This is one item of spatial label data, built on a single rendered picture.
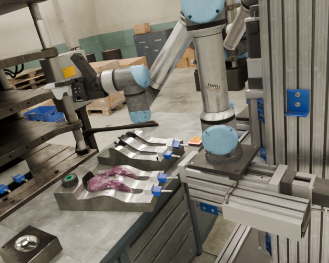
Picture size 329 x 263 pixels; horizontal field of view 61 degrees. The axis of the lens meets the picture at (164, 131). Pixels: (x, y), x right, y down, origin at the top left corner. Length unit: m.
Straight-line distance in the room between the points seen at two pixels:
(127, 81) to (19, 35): 8.06
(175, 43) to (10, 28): 7.99
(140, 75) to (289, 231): 0.68
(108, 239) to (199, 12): 0.94
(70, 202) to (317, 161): 1.11
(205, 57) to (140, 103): 0.26
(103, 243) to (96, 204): 0.23
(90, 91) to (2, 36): 7.74
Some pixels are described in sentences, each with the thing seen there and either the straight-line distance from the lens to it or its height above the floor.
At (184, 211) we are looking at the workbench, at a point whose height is 0.45.
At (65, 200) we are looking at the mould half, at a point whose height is 0.87.
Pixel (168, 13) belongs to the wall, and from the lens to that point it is 8.86.
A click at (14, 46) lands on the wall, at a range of 8.80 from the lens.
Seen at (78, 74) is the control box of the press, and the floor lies 1.31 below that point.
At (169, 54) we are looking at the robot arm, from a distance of 1.00.
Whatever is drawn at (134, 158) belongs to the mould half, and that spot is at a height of 0.88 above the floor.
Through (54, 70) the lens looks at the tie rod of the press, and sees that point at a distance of 1.95.
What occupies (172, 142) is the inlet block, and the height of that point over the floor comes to 0.92.
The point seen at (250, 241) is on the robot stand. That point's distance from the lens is 1.96.
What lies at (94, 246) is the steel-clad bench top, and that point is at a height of 0.80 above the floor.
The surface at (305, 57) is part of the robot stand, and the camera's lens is 1.07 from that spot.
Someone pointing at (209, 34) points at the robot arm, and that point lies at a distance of 0.84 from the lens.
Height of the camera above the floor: 1.62
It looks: 23 degrees down
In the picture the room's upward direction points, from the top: 12 degrees counter-clockwise
